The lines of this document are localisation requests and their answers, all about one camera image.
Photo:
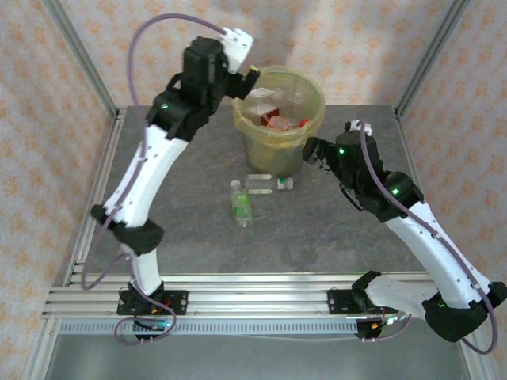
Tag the clear square bottle white label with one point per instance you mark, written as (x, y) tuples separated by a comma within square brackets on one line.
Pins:
[(261, 94)]

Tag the orange label bottle orange cap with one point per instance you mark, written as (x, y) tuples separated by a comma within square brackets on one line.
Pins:
[(280, 123)]

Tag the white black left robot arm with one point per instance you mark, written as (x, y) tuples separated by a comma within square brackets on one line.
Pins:
[(146, 174)]

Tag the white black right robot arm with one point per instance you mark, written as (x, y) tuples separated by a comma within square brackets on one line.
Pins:
[(435, 245)]

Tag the green trash bin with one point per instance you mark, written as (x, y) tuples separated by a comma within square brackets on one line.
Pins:
[(273, 138)]

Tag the green plastic bin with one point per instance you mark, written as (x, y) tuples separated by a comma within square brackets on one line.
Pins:
[(273, 158)]

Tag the clear bottle green white label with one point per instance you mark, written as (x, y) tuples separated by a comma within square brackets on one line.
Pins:
[(283, 183)]

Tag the small circuit board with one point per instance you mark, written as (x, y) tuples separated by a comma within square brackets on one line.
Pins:
[(382, 322), (154, 325)]

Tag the grey metal panel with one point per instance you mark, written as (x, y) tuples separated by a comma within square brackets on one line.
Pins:
[(257, 356)]

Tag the aluminium side rail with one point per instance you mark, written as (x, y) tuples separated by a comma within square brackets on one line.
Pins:
[(403, 134), (100, 182)]

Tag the aluminium frame post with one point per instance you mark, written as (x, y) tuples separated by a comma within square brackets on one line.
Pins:
[(431, 51), (79, 51)]

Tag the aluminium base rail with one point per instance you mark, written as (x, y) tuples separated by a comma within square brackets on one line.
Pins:
[(257, 297)]

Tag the aluminium frame leg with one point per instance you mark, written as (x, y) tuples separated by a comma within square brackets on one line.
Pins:
[(37, 352), (481, 364)]

